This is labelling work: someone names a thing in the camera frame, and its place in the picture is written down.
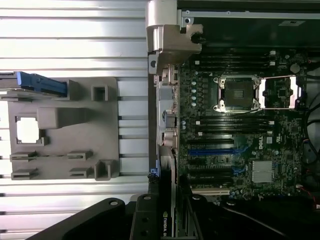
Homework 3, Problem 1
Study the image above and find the white expansion slot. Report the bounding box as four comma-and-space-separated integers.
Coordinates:
191, 189, 231, 197

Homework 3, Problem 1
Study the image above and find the silver socket cover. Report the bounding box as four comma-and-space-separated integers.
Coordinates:
259, 75, 298, 110

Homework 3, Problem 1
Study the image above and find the silver CPU chip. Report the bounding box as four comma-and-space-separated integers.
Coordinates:
16, 117, 41, 145

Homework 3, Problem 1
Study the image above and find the green Dell motherboard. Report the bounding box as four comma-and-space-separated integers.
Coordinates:
178, 48, 310, 199

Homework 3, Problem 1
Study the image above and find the grey plastic parts rack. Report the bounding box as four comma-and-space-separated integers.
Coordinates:
8, 76, 120, 181

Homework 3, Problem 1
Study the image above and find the blue expansion slot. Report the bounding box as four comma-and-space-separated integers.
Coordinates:
188, 148, 235, 156

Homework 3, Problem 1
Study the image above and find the black expansion slot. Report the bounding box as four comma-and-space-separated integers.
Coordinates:
186, 138, 235, 146

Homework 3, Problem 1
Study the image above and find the silver chipset heat sink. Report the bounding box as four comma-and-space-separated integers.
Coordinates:
251, 160, 274, 184

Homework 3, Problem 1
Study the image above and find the black and silver PC case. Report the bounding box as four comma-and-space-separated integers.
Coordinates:
145, 0, 320, 240

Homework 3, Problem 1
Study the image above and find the CPU socket with metal frame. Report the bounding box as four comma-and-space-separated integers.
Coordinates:
214, 74, 262, 114

